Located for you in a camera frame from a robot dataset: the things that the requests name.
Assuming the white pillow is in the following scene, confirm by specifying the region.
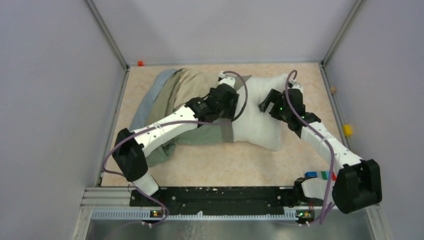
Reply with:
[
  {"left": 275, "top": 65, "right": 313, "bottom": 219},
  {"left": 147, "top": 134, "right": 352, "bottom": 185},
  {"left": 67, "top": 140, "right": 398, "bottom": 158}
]
[{"left": 232, "top": 73, "right": 288, "bottom": 152}]

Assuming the grey-blue and beige pillowcase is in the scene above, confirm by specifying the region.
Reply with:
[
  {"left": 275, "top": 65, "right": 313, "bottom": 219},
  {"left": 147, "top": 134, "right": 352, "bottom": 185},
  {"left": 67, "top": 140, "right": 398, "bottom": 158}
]
[{"left": 129, "top": 68, "right": 235, "bottom": 167}]

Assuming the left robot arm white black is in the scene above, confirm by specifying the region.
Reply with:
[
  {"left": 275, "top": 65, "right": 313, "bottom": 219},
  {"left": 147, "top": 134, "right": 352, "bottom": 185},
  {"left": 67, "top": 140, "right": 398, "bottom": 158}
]
[{"left": 111, "top": 81, "right": 239, "bottom": 207}]

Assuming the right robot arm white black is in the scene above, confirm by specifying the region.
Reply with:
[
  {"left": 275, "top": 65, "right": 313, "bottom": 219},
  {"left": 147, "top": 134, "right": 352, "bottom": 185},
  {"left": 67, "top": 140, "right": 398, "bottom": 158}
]
[{"left": 258, "top": 88, "right": 383, "bottom": 214}]

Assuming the small wooden piece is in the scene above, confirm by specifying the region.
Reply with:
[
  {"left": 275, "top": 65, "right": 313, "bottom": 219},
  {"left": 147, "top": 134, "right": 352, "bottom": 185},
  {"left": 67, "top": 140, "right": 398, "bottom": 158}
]
[{"left": 330, "top": 86, "right": 337, "bottom": 94}]

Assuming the small yellow block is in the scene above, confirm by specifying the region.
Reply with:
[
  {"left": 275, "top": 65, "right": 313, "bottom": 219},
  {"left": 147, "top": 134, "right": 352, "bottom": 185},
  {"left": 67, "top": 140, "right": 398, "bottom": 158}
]
[{"left": 342, "top": 124, "right": 353, "bottom": 137}]

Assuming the multicolour toy brick stack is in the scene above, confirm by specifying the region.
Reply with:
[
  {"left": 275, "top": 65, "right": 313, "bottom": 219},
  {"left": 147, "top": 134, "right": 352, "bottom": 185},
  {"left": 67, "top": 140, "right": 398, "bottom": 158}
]
[{"left": 304, "top": 170, "right": 337, "bottom": 181}]

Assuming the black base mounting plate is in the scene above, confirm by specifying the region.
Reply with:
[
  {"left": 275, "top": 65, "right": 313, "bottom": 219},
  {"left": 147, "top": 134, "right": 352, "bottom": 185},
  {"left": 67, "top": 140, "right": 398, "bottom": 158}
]
[{"left": 129, "top": 185, "right": 326, "bottom": 216}]

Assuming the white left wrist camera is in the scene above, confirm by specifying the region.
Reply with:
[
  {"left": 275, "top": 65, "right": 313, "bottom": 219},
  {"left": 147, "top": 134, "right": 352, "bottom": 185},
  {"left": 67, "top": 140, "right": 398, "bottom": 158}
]
[{"left": 218, "top": 72, "right": 236, "bottom": 88}]

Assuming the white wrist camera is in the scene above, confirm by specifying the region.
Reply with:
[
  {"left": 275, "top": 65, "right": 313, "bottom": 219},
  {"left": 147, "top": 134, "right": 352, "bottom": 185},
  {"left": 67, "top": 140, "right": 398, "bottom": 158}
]
[
  {"left": 288, "top": 82, "right": 304, "bottom": 95},
  {"left": 218, "top": 72, "right": 236, "bottom": 88}
]

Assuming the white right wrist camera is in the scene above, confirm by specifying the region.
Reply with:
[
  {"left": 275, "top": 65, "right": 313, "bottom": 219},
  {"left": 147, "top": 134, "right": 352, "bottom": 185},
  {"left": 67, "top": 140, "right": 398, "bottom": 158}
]
[{"left": 288, "top": 82, "right": 304, "bottom": 95}]

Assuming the aluminium frame rail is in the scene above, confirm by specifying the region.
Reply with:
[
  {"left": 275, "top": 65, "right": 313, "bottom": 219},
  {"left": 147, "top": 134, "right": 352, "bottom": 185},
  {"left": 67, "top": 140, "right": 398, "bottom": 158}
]
[{"left": 81, "top": 186, "right": 323, "bottom": 223}]

